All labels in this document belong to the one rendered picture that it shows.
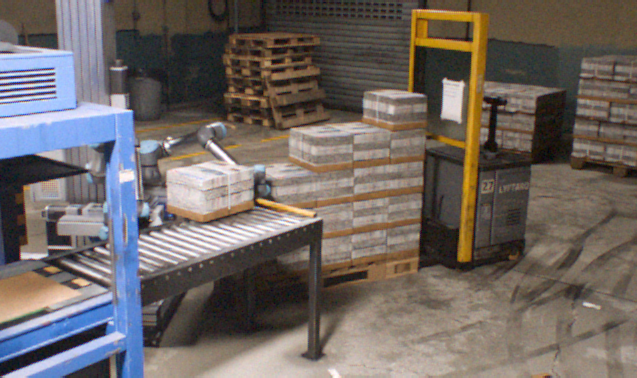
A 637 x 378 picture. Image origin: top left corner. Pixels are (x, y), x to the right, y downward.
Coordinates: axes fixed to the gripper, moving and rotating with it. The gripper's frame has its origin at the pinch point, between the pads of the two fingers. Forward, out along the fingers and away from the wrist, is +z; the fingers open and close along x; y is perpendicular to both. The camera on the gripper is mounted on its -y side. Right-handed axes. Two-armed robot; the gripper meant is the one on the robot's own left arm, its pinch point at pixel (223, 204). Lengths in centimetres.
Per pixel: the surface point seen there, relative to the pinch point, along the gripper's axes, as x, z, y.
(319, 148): 4, -81, 21
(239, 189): 23.3, 10.4, 15.1
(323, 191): 5, -84, -8
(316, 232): 62, -8, -5
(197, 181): 19.9, 37.0, 23.9
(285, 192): -5, -58, -5
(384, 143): 22, -129, 20
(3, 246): -5, 130, 7
